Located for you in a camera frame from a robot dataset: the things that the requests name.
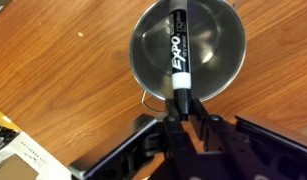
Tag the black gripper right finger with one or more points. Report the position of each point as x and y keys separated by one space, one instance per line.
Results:
x=276 y=140

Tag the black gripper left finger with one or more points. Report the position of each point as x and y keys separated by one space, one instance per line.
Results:
x=119 y=150

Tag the black Expo marker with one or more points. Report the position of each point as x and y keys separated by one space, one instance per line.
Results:
x=180 y=50

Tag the small steel pot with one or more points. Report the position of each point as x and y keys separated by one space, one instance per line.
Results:
x=213 y=50

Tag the white printed paper sheet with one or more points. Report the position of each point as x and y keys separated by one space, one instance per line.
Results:
x=29 y=151

